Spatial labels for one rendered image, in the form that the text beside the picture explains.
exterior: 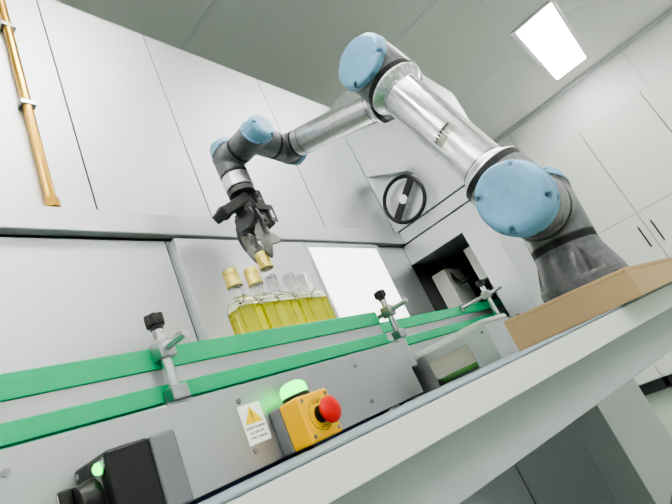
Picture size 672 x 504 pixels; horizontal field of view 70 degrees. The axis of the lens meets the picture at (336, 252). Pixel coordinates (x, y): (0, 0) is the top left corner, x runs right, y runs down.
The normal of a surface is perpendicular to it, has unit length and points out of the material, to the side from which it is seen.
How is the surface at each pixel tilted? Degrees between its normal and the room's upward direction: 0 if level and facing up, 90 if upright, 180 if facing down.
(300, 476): 90
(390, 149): 90
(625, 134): 90
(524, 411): 90
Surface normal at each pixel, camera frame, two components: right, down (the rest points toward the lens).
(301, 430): -0.62, 0.00
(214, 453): 0.68, -0.51
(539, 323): -0.79, 0.14
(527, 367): 0.47, -0.49
